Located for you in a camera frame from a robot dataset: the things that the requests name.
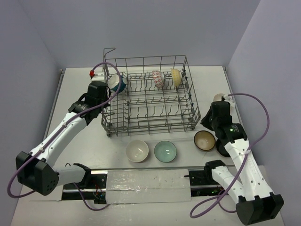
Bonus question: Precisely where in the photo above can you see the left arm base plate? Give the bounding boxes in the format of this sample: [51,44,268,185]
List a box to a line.
[61,170,108,204]

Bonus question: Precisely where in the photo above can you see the aluminium mounting rail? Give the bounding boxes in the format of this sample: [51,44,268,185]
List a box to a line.
[91,166,205,174]

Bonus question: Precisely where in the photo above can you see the black ceramic bowl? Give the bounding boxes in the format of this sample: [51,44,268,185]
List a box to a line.
[215,139,230,158]

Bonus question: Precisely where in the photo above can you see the yellow dotted bowl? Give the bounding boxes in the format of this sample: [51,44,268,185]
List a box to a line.
[171,68,182,88]

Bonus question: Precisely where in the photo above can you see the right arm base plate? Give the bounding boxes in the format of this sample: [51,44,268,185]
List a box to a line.
[183,169,224,197]

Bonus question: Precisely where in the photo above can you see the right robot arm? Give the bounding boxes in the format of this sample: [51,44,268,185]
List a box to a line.
[201,101,284,226]

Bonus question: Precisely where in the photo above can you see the white bowl orange rim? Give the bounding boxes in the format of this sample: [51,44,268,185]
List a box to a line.
[213,93,225,102]

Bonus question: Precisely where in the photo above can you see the blue inside red patterned bowl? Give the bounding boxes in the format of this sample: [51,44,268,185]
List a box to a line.
[152,70,165,89]

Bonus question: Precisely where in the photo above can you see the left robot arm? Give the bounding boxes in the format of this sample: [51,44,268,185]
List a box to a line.
[16,81,110,196]

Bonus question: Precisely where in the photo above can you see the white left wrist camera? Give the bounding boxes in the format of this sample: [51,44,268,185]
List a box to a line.
[89,70,105,82]

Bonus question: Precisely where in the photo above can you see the dark teal white bowl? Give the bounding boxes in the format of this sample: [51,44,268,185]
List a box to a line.
[108,74,127,93]

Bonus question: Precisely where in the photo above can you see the light green ceramic bowl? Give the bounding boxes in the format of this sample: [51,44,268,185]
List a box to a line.
[154,141,177,163]

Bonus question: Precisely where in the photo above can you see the white ceramic bowl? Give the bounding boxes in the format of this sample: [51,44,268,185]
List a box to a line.
[126,140,149,162]

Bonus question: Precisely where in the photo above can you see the brown rimmed cream bowl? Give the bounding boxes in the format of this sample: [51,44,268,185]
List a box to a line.
[193,130,216,152]

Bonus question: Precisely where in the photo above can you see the grey wire dish rack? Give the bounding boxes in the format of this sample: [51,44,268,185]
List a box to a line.
[101,48,201,137]

